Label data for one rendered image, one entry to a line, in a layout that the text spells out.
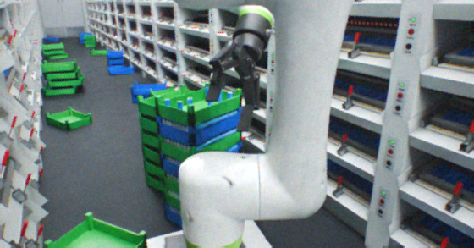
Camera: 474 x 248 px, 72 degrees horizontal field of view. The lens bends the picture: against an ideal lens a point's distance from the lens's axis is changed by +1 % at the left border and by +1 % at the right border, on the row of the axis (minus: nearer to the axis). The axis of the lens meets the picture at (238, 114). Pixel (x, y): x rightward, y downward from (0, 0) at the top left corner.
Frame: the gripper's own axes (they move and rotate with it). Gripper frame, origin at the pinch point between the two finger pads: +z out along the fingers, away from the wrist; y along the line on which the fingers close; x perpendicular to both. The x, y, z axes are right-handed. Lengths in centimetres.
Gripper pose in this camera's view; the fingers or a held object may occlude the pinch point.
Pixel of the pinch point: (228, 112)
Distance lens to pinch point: 73.1
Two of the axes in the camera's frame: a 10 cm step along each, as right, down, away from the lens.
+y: 4.8, 5.0, 7.2
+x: -8.5, 0.4, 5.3
